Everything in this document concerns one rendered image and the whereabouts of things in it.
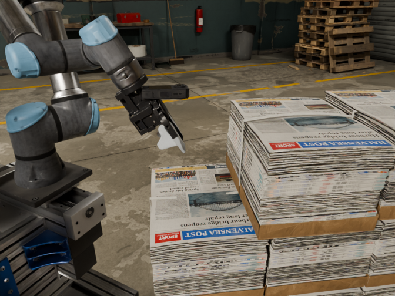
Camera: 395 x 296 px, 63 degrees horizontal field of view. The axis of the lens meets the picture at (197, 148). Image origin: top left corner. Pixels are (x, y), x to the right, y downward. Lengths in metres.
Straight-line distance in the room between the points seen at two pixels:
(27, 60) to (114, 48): 0.18
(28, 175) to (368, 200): 0.92
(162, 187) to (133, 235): 1.16
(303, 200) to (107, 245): 1.51
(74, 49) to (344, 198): 0.70
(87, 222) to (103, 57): 0.53
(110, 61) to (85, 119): 0.37
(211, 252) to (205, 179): 0.27
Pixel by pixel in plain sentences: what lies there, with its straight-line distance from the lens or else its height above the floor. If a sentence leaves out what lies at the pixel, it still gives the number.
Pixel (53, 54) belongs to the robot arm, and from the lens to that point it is 0.80.
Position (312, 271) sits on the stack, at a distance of 0.95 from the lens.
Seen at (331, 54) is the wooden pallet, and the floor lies 0.35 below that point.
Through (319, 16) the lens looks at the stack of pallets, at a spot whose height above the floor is 1.01.
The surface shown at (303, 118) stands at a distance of 0.87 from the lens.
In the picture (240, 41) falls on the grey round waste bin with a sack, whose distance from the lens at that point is 7.74.
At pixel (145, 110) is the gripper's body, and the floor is 1.10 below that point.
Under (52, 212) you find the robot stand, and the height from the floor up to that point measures 0.76.
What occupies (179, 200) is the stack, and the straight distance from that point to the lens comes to 0.91.
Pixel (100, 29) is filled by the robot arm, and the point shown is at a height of 1.28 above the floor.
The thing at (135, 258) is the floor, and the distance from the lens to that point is 1.96.
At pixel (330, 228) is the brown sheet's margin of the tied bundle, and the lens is 0.83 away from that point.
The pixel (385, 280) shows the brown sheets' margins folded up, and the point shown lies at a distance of 1.10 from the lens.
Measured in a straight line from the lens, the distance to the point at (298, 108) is 0.94.
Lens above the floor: 1.34
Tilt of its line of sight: 25 degrees down
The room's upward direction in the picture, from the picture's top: straight up
